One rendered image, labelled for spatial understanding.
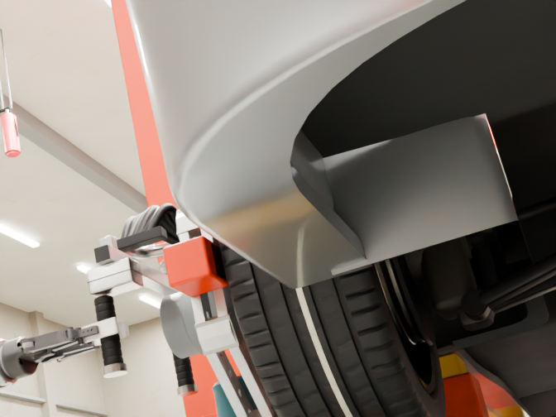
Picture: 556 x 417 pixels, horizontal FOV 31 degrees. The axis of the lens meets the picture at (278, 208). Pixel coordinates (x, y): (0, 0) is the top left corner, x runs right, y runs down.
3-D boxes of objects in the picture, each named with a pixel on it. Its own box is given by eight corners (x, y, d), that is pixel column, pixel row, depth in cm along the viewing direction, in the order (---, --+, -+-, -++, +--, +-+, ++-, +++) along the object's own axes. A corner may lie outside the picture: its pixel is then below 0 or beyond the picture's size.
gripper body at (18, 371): (24, 382, 191) (67, 370, 189) (0, 376, 183) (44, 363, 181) (20, 344, 194) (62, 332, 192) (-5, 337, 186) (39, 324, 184)
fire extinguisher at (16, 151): (1, 155, 1031) (-6, 107, 1050) (9, 160, 1046) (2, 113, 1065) (17, 149, 1028) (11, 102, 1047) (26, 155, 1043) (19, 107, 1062)
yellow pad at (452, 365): (462, 374, 222) (455, 352, 224) (401, 390, 225) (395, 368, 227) (470, 381, 235) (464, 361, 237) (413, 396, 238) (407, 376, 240)
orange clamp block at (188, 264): (231, 285, 168) (211, 274, 160) (188, 299, 170) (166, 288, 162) (222, 246, 171) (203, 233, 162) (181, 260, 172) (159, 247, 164)
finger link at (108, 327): (83, 327, 184) (81, 327, 183) (117, 317, 182) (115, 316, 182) (85, 342, 183) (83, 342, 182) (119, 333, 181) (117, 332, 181)
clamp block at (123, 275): (133, 281, 183) (128, 254, 184) (88, 295, 185) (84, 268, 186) (145, 287, 187) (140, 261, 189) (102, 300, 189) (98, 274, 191)
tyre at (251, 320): (326, 167, 148) (342, 56, 208) (180, 214, 153) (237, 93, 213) (459, 512, 169) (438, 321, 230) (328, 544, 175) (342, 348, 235)
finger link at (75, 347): (40, 362, 187) (42, 363, 188) (98, 348, 187) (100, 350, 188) (37, 342, 188) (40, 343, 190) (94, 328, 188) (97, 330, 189)
